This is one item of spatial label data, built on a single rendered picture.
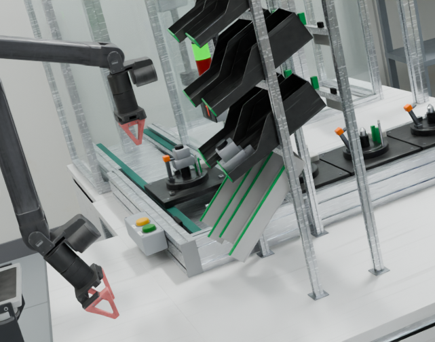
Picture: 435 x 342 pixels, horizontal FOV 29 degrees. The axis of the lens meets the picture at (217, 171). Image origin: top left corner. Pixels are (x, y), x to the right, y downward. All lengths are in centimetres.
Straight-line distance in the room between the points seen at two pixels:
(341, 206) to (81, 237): 88
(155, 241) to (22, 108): 286
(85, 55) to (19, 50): 16
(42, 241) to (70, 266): 9
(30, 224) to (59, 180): 344
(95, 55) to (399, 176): 95
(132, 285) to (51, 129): 292
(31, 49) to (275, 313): 89
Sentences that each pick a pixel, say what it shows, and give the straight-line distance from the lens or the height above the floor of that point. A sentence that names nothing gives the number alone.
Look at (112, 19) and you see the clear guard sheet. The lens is 368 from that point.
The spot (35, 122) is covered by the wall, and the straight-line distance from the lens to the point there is 521.
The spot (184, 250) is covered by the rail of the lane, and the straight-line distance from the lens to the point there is 231.
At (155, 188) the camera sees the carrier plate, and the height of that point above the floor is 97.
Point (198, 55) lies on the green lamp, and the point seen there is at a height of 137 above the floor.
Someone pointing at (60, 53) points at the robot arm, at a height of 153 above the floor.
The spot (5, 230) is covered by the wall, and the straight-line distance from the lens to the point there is 539.
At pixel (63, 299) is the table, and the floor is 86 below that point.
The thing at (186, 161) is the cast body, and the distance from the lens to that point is 272.
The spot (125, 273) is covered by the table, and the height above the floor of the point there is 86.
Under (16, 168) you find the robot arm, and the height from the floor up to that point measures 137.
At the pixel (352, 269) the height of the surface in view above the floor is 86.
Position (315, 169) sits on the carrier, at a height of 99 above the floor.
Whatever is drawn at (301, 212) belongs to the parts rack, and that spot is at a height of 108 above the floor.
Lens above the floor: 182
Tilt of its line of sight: 18 degrees down
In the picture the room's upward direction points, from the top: 14 degrees counter-clockwise
